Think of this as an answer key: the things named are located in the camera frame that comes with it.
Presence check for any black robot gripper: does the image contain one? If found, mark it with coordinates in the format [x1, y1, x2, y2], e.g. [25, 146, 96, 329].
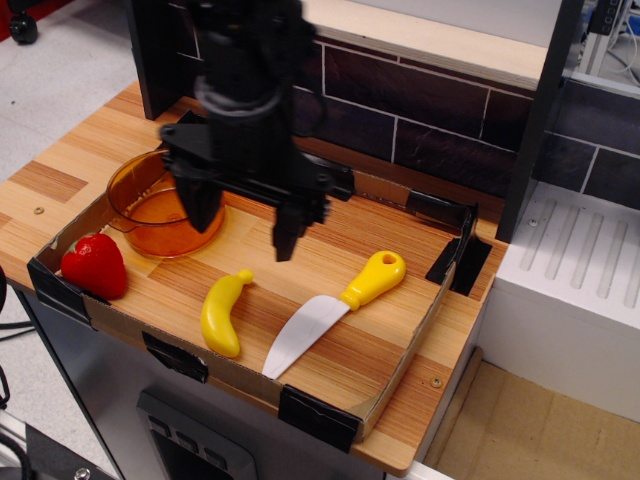
[160, 86, 331, 262]

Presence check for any yellow toy banana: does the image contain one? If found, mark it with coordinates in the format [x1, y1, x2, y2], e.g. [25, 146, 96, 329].
[200, 269, 254, 358]

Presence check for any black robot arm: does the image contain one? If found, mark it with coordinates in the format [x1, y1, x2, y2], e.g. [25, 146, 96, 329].
[160, 1, 333, 262]

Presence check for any orange transparent plastic pot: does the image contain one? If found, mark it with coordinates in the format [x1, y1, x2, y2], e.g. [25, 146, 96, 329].
[106, 149, 225, 258]

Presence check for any cardboard fence with black tape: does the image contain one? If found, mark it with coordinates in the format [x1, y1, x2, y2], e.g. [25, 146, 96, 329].
[26, 109, 494, 454]

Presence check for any yellow white toy knife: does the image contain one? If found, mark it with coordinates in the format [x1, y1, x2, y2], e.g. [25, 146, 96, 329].
[262, 251, 407, 380]

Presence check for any red toy strawberry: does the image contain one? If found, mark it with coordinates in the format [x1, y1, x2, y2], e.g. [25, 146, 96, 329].
[60, 233, 127, 300]

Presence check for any grey toy oven panel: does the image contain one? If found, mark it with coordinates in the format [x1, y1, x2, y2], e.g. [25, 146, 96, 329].
[137, 392, 258, 479]

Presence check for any black caster wheel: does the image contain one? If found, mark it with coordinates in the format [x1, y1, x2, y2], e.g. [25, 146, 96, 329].
[9, 12, 38, 45]

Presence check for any white toy sink drainboard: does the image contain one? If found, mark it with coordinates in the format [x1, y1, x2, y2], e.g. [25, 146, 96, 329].
[478, 183, 639, 421]

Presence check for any dark grey kitchen frame post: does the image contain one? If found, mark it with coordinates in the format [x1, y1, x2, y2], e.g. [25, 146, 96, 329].
[496, 0, 584, 243]

